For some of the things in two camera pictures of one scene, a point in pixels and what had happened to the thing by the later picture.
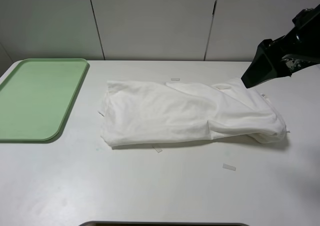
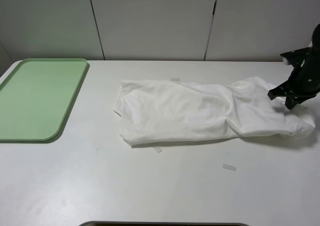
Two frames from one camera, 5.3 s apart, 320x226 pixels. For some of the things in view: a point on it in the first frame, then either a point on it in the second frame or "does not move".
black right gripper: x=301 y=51 -> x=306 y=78
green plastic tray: x=35 y=99 does not move
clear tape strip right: x=229 y=166 does not move
